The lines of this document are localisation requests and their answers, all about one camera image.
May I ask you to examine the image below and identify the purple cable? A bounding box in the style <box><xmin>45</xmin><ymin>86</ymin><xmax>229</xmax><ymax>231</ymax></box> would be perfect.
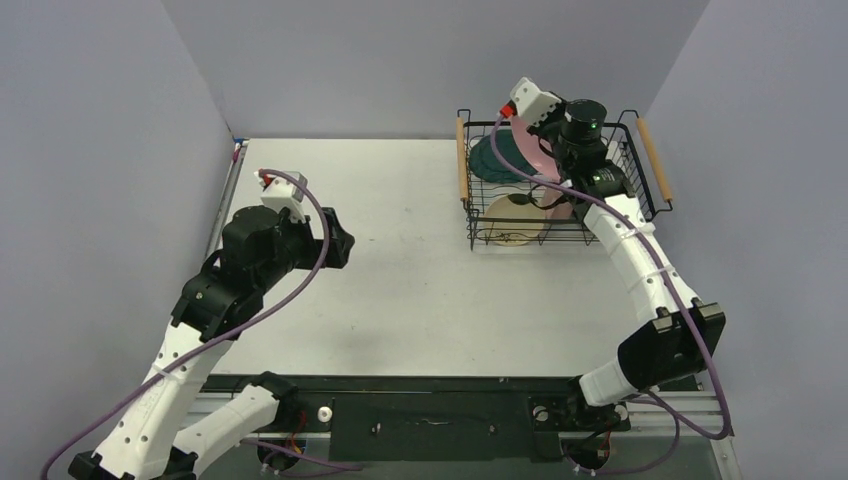
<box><xmin>488</xmin><ymin>113</ymin><xmax>734</xmax><ymax>477</ymax></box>
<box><xmin>39</xmin><ymin>168</ymin><xmax>331</xmax><ymax>480</ymax></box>

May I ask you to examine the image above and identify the pink mug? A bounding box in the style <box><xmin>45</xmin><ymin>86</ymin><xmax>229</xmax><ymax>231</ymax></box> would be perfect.
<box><xmin>540</xmin><ymin>188</ymin><xmax>573</xmax><ymax>220</ymax></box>

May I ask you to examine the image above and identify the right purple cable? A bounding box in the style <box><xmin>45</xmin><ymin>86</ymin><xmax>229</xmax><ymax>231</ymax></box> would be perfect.
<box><xmin>488</xmin><ymin>113</ymin><xmax>734</xmax><ymax>477</ymax></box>

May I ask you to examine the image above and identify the pink plate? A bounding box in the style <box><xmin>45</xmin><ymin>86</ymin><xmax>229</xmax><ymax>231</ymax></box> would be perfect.
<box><xmin>510</xmin><ymin>115</ymin><xmax>561</xmax><ymax>183</ymax></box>

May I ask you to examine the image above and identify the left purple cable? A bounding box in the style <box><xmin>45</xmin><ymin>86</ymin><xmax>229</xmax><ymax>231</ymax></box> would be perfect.
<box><xmin>39</xmin><ymin>168</ymin><xmax>331</xmax><ymax>480</ymax></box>

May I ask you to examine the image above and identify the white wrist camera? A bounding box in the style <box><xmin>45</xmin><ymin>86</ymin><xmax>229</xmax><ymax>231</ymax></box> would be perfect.
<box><xmin>500</xmin><ymin>77</ymin><xmax>565</xmax><ymax>127</ymax></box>
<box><xmin>255</xmin><ymin>170</ymin><xmax>306</xmax><ymax>224</ymax></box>

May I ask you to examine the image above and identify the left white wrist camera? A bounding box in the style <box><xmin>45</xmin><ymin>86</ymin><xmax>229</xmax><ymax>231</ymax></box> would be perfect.
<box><xmin>255</xmin><ymin>170</ymin><xmax>306</xmax><ymax>224</ymax></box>

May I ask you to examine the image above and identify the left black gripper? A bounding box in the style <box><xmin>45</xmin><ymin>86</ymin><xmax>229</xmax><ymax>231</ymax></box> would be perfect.
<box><xmin>255</xmin><ymin>207</ymin><xmax>353</xmax><ymax>293</ymax></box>

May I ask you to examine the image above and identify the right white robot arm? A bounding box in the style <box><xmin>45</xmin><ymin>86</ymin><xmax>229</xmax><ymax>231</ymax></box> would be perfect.
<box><xmin>521</xmin><ymin>99</ymin><xmax>726</xmax><ymax>427</ymax></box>

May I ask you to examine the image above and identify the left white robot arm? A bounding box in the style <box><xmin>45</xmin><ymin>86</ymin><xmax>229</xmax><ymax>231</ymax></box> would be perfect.
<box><xmin>68</xmin><ymin>206</ymin><xmax>355</xmax><ymax>479</ymax></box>

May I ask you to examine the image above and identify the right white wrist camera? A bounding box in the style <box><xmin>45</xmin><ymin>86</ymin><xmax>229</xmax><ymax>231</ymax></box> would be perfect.
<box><xmin>500</xmin><ymin>77</ymin><xmax>565</xmax><ymax>127</ymax></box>

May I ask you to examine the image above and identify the black wire dish rack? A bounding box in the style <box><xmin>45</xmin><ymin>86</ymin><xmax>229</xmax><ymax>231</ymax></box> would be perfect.
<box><xmin>456</xmin><ymin>108</ymin><xmax>673</xmax><ymax>249</ymax></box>

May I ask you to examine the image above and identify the cream plate with black accent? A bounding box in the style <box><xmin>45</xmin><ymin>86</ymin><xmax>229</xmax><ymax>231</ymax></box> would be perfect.
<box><xmin>480</xmin><ymin>193</ymin><xmax>546</xmax><ymax>247</ymax></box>

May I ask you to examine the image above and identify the teal scalloped plate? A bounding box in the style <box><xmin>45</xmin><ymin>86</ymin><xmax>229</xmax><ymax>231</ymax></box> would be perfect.
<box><xmin>468</xmin><ymin>128</ymin><xmax>539</xmax><ymax>185</ymax></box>

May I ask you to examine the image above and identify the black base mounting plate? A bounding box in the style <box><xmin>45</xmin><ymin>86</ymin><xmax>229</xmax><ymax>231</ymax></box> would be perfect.
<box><xmin>231</xmin><ymin>372</ymin><xmax>670</xmax><ymax>464</ymax></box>

